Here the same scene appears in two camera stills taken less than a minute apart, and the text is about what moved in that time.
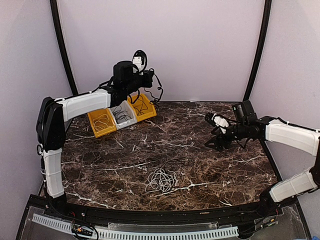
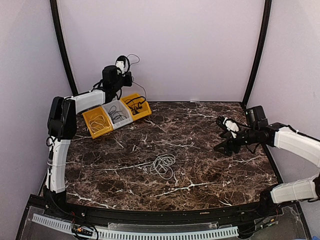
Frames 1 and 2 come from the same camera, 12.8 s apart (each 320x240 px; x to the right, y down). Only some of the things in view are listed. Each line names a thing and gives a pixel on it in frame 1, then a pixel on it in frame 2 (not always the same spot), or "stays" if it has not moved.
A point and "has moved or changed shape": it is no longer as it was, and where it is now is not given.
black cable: [141, 108] to [132, 101]
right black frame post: [263, 38] stays
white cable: [101, 122] has moved or changed shape
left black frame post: [63, 45] stays
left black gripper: [149, 76] to [129, 81]
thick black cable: [155, 100] to [138, 104]
